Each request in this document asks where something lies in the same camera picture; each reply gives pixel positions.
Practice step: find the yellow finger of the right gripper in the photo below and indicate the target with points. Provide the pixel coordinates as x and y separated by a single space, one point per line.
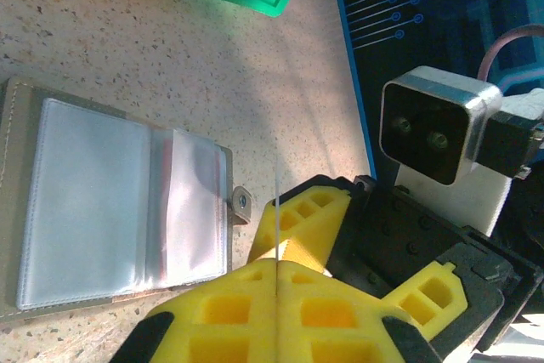
310 227
433 299

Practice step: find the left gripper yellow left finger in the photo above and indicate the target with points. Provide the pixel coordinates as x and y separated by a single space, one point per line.
212 329

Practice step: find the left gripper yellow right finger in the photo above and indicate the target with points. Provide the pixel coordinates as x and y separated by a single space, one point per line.
340 329

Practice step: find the plastic credit card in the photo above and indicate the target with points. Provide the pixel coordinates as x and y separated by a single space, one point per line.
276 210

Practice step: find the grey card holder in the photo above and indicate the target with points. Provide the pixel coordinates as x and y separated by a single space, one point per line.
85 188

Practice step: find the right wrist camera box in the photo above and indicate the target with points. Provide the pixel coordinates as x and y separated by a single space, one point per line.
429 125

